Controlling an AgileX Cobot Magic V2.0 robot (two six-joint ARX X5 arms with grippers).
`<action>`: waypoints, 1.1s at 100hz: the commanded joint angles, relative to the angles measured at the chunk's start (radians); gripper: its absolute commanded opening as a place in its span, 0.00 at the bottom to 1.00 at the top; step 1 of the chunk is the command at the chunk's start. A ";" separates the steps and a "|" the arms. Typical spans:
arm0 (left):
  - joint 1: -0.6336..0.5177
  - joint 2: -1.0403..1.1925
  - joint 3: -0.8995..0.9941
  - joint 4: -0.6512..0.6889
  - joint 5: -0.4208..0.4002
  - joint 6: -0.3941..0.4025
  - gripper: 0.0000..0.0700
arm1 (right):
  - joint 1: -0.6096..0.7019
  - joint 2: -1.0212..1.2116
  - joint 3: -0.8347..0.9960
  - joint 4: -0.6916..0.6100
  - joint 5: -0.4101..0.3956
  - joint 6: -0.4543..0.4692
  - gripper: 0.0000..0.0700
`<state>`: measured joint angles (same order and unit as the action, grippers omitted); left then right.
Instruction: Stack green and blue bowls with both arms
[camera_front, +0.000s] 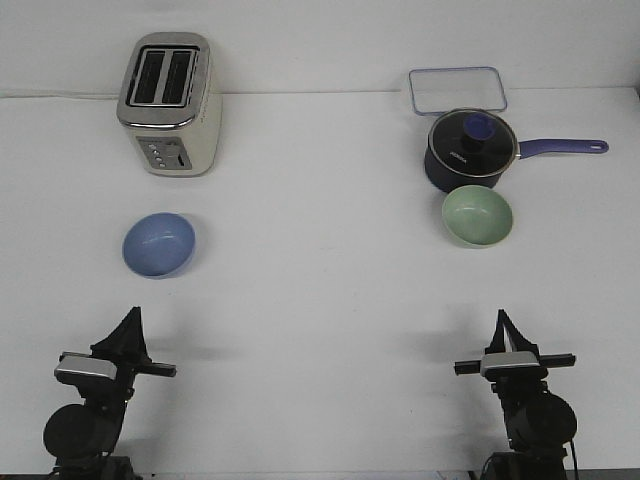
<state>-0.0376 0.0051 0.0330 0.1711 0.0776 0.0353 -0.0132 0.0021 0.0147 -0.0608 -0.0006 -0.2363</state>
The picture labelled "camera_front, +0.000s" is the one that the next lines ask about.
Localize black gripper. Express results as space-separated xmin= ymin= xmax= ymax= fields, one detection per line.
xmin=62 ymin=307 xmax=177 ymax=400
xmin=453 ymin=309 xmax=576 ymax=399

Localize blue bowl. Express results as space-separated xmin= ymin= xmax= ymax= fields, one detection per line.
xmin=121 ymin=212 xmax=196 ymax=279

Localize green bowl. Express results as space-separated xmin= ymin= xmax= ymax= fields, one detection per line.
xmin=441 ymin=185 xmax=514 ymax=248

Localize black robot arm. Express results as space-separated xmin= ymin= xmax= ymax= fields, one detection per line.
xmin=454 ymin=309 xmax=578 ymax=479
xmin=43 ymin=306 xmax=177 ymax=479

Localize dark blue saucepan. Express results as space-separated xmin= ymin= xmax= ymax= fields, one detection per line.
xmin=424 ymin=139 xmax=609 ymax=193

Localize glass pot lid blue knob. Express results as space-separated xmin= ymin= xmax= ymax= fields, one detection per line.
xmin=429 ymin=109 xmax=517 ymax=177

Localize silver two-slot toaster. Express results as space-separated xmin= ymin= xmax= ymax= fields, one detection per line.
xmin=116 ymin=32 xmax=223 ymax=177

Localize clear blue-rimmed container lid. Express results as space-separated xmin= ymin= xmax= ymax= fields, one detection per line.
xmin=408 ymin=66 xmax=508 ymax=116

